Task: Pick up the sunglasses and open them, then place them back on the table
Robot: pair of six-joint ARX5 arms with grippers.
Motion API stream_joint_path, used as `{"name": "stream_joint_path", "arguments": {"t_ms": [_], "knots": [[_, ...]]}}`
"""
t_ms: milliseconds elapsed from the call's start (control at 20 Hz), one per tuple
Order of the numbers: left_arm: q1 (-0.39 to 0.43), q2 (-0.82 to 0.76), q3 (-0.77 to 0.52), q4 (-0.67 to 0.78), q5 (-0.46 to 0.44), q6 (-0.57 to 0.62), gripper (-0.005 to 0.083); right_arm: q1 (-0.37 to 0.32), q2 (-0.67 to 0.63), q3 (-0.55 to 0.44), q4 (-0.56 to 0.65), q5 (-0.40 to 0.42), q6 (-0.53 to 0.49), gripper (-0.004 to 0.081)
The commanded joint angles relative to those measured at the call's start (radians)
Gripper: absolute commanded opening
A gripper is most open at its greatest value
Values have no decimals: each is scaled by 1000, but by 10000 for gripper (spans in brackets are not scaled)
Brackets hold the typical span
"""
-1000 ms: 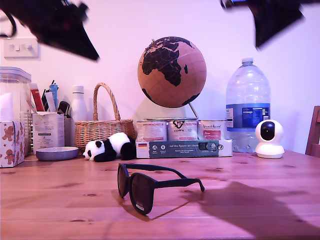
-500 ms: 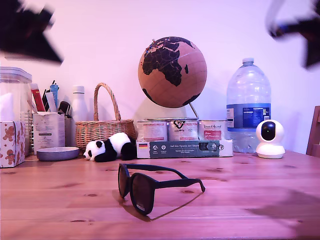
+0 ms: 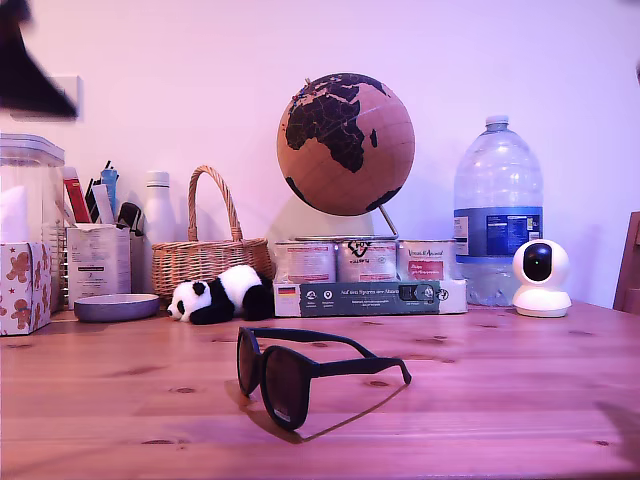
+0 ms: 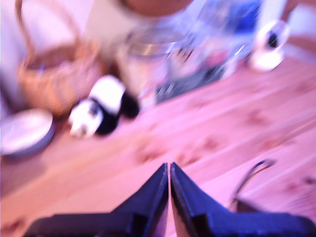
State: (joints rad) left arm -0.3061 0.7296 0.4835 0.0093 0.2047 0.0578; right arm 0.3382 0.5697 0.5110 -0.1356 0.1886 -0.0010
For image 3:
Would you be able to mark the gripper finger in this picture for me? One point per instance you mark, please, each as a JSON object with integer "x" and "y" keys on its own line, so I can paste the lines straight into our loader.
{"x": 25, "y": 80}

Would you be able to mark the black sunglasses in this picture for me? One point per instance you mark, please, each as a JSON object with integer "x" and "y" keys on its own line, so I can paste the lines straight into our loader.
{"x": 287, "y": 385}

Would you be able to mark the clear plastic lidded container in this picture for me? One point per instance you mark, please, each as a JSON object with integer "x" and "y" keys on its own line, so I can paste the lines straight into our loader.
{"x": 30, "y": 150}

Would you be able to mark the red and white packet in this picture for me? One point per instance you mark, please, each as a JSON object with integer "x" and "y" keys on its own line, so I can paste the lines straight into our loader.
{"x": 76, "y": 200}

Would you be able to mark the blue tube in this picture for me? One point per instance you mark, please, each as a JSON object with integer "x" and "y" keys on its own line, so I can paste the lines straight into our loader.
{"x": 110, "y": 185}

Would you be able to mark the black pen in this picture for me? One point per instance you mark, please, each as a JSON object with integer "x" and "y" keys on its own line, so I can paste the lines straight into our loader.
{"x": 92, "y": 200}

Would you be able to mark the white paper strip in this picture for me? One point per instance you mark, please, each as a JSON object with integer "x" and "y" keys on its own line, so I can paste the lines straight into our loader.
{"x": 103, "y": 202}

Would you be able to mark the white bottle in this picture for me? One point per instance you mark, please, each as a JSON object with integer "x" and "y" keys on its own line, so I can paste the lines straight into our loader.
{"x": 158, "y": 215}

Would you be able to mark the gingerbread print tissue box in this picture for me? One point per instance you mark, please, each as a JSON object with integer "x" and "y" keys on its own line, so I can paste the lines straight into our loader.
{"x": 25, "y": 290}

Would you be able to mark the grey bowl white inside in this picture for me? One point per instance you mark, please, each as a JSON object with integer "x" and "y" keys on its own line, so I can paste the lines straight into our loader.
{"x": 115, "y": 306}

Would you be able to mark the panda plush toy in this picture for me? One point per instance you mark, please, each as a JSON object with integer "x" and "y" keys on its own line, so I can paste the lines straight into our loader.
{"x": 220, "y": 295}

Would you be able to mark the cork globe on metal stand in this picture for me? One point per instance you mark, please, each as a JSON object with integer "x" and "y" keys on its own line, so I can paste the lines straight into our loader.
{"x": 350, "y": 150}

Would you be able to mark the cardboard can tray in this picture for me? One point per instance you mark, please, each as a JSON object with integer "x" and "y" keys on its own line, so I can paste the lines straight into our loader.
{"x": 350, "y": 297}

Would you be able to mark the large clear water bottle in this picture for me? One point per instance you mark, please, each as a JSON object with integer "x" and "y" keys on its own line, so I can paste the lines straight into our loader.
{"x": 497, "y": 175}

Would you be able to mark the white wall light switch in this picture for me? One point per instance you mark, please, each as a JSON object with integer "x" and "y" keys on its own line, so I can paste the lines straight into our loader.
{"x": 70, "y": 90}

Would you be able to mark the small white round camera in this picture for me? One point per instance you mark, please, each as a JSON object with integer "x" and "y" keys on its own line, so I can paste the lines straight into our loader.
{"x": 542, "y": 295}

